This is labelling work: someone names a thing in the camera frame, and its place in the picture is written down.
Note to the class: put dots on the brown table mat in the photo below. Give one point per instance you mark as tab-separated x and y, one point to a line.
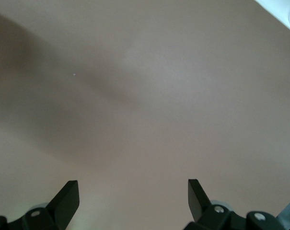
144	119

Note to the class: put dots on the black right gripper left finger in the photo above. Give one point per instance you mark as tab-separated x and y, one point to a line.
61	210

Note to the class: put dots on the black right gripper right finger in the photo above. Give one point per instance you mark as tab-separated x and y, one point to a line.
200	210

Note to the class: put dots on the white storage box body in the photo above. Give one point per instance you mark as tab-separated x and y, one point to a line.
283	9

